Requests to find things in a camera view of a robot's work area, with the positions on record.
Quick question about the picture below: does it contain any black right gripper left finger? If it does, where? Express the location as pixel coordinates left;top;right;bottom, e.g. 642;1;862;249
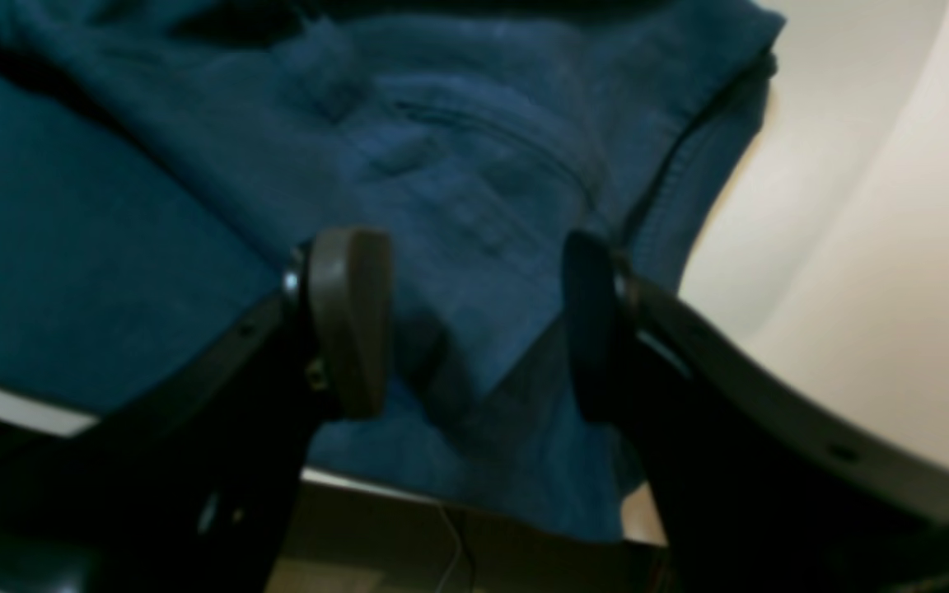
0;226;393;592

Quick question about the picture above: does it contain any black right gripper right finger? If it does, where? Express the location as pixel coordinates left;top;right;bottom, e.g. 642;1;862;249
562;231;949;592

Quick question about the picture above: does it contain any dark blue T-shirt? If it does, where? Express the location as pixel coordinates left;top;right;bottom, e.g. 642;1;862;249
0;1;784;543

